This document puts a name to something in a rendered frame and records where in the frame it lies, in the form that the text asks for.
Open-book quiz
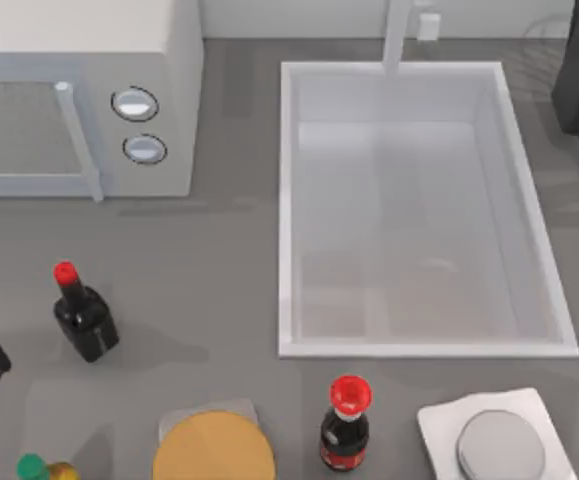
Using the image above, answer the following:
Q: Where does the white kitchen scale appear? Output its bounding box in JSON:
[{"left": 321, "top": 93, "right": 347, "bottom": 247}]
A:
[{"left": 416, "top": 387, "right": 579, "bottom": 480}]

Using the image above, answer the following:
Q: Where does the round yellow-brown board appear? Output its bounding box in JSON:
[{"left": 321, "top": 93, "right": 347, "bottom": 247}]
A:
[{"left": 151, "top": 410, "right": 277, "bottom": 480}]

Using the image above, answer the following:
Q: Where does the black bottle with red cap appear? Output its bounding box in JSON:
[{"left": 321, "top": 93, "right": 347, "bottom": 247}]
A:
[{"left": 52, "top": 260, "right": 121, "bottom": 364}]

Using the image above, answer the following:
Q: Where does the white sink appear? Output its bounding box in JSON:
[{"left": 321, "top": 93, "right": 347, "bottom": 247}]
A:
[{"left": 277, "top": 60, "right": 579, "bottom": 360}]

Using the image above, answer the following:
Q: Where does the small microwave knob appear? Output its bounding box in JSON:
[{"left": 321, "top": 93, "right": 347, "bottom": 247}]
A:
[{"left": 121, "top": 133, "right": 169, "bottom": 166}]

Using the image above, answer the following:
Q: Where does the dark cola bottle red cap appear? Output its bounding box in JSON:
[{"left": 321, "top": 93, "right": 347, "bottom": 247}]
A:
[{"left": 319, "top": 375, "right": 374, "bottom": 473}]

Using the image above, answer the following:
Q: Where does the yellow bottle with green cap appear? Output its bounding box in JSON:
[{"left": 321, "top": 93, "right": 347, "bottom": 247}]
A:
[{"left": 16, "top": 453, "right": 82, "bottom": 480}]

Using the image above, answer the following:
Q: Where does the pale microwave oven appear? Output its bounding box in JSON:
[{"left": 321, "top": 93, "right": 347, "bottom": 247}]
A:
[{"left": 0, "top": 0, "right": 205, "bottom": 201}]

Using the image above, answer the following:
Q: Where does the large microwave knob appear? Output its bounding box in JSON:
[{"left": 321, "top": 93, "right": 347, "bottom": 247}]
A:
[{"left": 110, "top": 85, "right": 160, "bottom": 123}]

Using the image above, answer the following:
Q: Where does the microwave door handle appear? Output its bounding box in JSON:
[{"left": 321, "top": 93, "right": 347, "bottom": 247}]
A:
[{"left": 53, "top": 81, "right": 105, "bottom": 204}]

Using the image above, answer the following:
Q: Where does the tall white tap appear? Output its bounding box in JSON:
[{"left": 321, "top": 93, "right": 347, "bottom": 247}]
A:
[{"left": 381, "top": 0, "right": 416, "bottom": 79}]

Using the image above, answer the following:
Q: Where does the white wall socket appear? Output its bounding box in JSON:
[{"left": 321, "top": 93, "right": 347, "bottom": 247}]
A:
[{"left": 417, "top": 12, "right": 441, "bottom": 42}]

